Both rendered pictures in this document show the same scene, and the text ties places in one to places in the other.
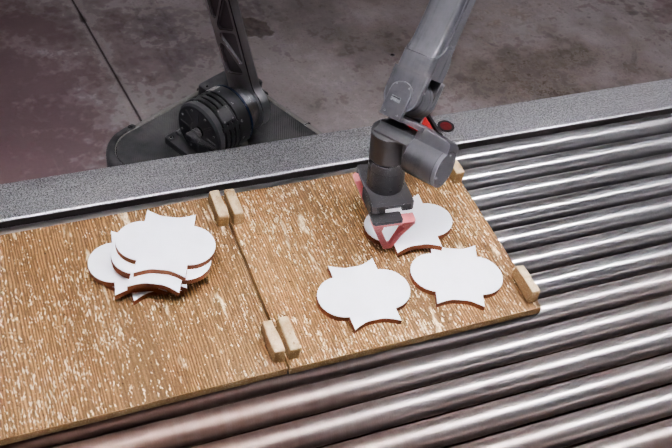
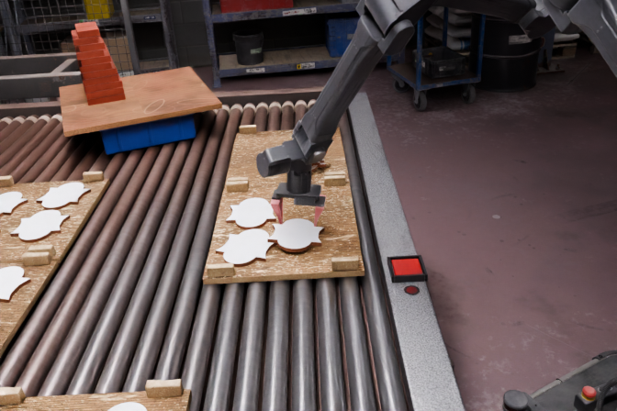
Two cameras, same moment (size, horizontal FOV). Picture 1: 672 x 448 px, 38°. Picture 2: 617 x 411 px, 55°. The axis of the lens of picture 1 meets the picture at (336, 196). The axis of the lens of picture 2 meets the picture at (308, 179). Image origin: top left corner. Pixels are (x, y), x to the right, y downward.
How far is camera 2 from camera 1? 2.09 m
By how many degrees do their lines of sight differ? 89
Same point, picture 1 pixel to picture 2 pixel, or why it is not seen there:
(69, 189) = (373, 154)
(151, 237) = not seen: hidden behind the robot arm
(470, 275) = (241, 249)
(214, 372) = (234, 172)
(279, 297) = (267, 192)
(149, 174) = (379, 172)
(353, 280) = (263, 209)
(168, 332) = not seen: hidden behind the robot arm
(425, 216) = (297, 239)
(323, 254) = (290, 207)
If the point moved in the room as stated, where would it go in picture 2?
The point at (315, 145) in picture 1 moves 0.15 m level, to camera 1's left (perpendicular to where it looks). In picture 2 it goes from (396, 226) to (414, 198)
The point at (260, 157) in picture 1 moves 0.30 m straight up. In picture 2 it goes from (387, 205) to (388, 96)
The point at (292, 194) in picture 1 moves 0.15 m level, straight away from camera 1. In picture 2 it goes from (342, 204) to (398, 213)
